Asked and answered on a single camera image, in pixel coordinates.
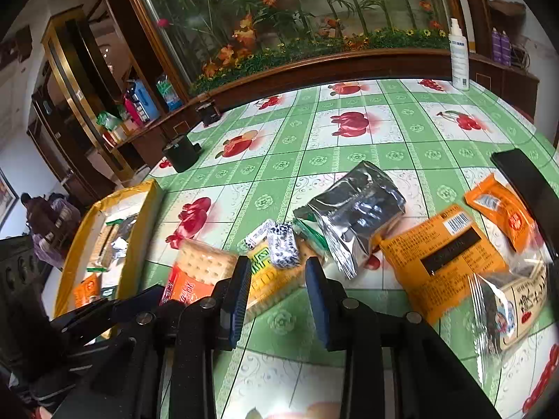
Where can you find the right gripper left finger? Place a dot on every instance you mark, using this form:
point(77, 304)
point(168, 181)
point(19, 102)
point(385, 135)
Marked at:
point(208, 325)

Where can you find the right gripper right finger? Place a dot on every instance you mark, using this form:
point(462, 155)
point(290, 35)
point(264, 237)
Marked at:
point(348, 325)

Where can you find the orange cracker pack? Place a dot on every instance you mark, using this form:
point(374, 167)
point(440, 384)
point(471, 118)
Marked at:
point(198, 267)

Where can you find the green yellow cracker pack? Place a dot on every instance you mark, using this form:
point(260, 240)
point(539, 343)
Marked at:
point(271, 283)

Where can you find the blue white patterned candy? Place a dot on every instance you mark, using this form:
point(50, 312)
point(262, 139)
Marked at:
point(281, 243)

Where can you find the silver foil snack bag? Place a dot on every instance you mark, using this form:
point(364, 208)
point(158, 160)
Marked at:
point(354, 215)

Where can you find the yellow tray box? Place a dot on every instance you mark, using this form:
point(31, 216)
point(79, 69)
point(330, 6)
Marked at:
point(110, 246)

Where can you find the large orange snack packet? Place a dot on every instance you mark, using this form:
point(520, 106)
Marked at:
point(434, 261)

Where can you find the clear bag printed snack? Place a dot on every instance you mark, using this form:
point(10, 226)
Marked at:
point(506, 305)

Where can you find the green fruit pattern tablecloth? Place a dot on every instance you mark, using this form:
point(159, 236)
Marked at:
point(267, 158)

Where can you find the small orange snack packet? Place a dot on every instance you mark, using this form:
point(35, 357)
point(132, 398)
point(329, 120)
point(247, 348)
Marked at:
point(502, 207)

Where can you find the small black jar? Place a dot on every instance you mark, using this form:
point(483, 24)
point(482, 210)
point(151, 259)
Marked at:
point(208, 112)

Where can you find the green snack bag on shelf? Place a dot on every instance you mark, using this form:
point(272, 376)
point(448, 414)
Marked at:
point(167, 91)

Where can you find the black phone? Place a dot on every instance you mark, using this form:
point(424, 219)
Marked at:
point(533, 189)

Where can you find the blue thermos jug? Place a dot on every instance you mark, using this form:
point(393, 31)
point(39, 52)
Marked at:
point(142, 100)

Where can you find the flower display glass cabinet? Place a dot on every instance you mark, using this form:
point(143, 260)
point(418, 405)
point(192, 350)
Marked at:
point(215, 42)

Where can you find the white spray bottle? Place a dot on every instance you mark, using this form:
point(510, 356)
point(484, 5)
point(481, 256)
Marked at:
point(459, 53)

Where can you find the purple bottles on shelf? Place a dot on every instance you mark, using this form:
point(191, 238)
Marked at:
point(501, 47)

